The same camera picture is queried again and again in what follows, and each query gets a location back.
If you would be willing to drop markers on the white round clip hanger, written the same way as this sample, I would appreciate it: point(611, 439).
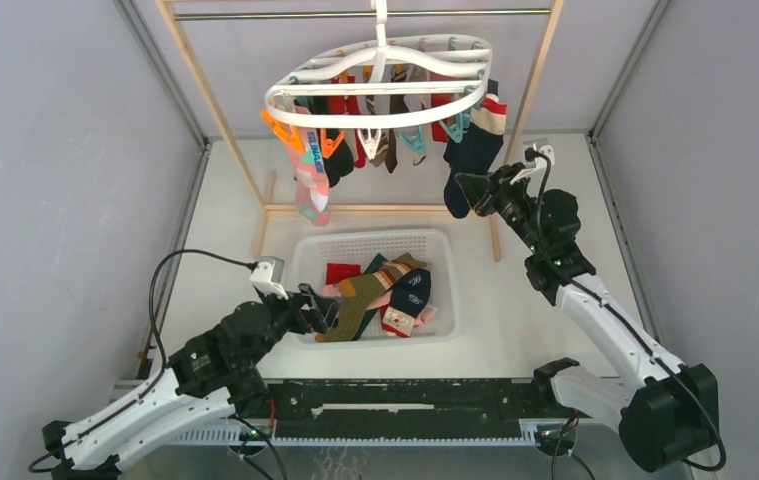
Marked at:
point(386, 67)

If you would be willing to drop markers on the olive sock orange heel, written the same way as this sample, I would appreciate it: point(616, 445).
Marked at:
point(392, 271)

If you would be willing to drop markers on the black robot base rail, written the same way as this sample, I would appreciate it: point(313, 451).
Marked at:
point(464, 410)

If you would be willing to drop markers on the white plastic basket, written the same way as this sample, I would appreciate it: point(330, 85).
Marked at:
point(438, 322)

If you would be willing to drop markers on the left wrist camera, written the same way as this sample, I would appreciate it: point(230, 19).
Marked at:
point(266, 277)

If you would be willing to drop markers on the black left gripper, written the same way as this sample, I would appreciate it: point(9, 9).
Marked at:
point(320, 314)

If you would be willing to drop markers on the red and beige sock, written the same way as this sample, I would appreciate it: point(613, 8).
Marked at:
point(337, 272)

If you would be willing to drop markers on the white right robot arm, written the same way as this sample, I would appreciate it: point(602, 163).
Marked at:
point(663, 410)

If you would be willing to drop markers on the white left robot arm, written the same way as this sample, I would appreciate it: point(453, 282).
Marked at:
point(215, 375)

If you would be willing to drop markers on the metal hanging rod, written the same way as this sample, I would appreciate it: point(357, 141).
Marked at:
point(306, 15)

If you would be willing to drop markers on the wooden hanging rack frame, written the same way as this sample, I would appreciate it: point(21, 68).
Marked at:
point(264, 199)

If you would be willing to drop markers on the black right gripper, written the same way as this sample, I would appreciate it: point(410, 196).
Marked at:
point(480, 188)

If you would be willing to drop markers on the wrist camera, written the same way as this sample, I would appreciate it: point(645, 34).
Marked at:
point(266, 277)
point(538, 158)

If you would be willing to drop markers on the navy sock striped cuff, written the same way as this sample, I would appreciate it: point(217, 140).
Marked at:
point(476, 152)

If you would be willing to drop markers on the dark teal sock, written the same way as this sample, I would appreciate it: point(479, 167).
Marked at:
point(367, 287)

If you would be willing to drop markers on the navy sock white lettering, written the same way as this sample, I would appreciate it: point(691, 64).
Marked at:
point(409, 298)

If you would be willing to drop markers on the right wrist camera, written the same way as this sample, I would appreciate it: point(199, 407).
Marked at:
point(538, 158)

